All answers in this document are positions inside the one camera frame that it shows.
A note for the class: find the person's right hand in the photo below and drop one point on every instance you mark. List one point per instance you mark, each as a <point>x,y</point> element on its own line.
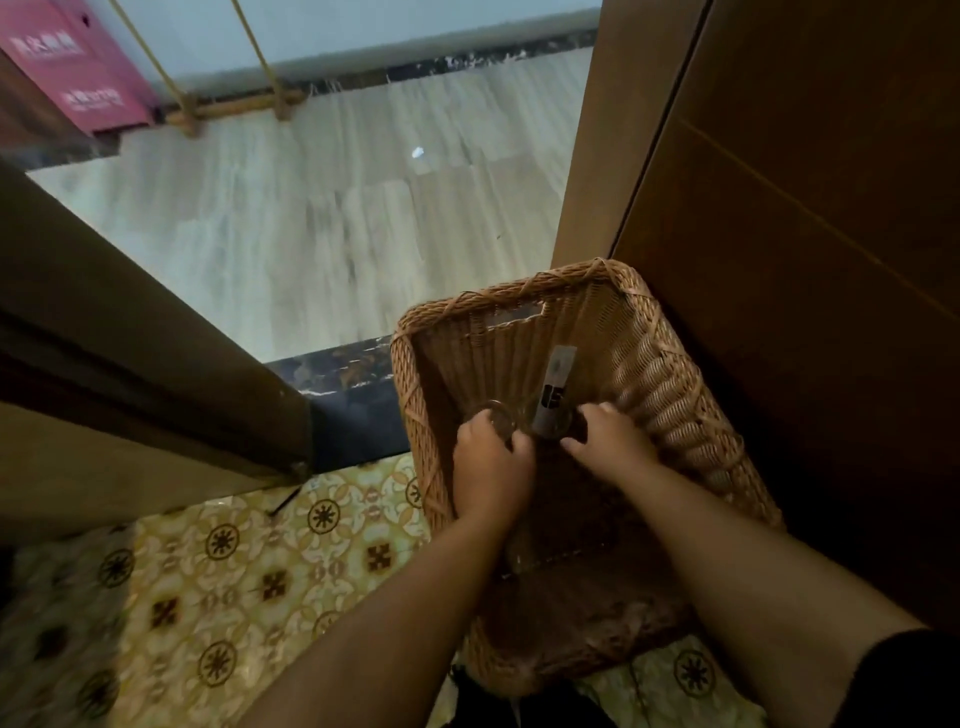
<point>613,448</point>

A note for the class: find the person's left hand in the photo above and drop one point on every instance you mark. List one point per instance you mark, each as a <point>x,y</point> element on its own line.
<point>491,472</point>

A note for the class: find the person's left thumb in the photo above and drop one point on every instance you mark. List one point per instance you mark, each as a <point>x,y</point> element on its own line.
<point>523,447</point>

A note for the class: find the person's right thumb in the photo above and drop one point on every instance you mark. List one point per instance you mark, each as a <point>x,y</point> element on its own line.
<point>574,449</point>

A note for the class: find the clear drinking glass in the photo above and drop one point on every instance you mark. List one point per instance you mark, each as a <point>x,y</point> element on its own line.
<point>501,417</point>

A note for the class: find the grey plastic packet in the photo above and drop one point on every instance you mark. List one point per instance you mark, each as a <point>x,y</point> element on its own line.
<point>556,382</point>

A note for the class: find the person's left forearm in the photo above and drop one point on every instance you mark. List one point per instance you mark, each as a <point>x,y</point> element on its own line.
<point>390,630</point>

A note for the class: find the person's right forearm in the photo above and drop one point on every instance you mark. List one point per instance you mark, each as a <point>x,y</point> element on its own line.
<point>750,592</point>

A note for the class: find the brown wicker basket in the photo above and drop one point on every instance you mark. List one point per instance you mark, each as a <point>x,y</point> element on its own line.
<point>660,390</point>

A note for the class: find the black trousers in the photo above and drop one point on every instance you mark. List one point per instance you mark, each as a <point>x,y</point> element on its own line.
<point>525,709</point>

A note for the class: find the dark brown wooden cabinet panel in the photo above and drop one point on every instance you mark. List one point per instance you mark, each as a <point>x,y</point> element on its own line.
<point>810,300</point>

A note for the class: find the brown wooden door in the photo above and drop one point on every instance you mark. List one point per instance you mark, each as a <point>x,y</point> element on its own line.
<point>135,352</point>

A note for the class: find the black sleeve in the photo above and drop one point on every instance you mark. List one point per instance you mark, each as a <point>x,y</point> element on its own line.
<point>907,682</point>

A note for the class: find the red cardboard box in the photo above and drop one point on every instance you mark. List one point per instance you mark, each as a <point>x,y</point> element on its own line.
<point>71,60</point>

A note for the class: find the brown wooden door frame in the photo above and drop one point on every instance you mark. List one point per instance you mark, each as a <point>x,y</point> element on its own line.
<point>622,127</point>

